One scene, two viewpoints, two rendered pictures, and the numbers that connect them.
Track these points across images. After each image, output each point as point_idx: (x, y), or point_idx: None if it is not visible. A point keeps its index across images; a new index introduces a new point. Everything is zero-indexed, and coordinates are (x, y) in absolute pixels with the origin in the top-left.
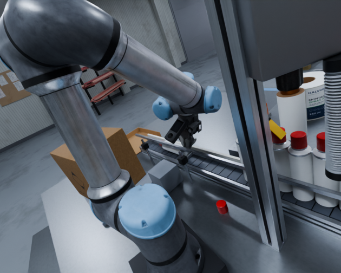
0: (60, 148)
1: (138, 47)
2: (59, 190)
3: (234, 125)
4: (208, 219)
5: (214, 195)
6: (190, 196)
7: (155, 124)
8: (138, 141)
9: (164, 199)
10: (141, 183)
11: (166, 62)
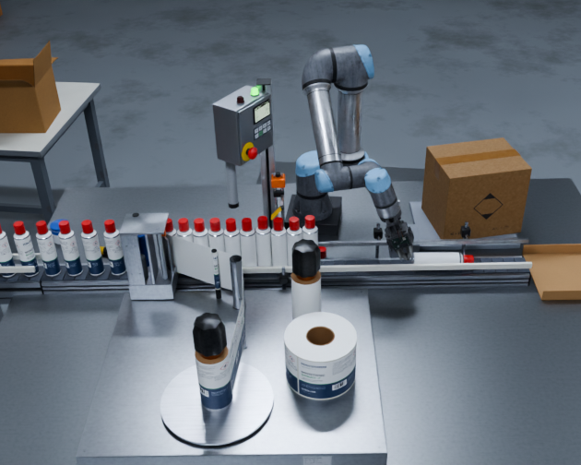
0: (499, 143)
1: (309, 101)
2: (550, 191)
3: (426, 354)
4: (326, 246)
5: None
6: (362, 252)
7: None
8: (579, 279)
9: (302, 165)
10: (429, 234)
11: (315, 124)
